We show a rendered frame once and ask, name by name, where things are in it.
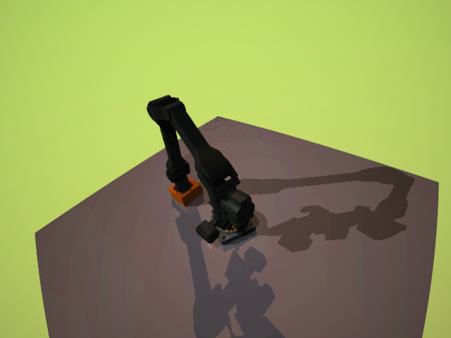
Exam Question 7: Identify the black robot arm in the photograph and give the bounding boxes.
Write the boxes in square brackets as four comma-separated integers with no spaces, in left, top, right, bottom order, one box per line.
[147,94,255,230]

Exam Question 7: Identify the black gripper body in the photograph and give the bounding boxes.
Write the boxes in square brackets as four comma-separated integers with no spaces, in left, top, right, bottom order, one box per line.
[196,190,252,244]

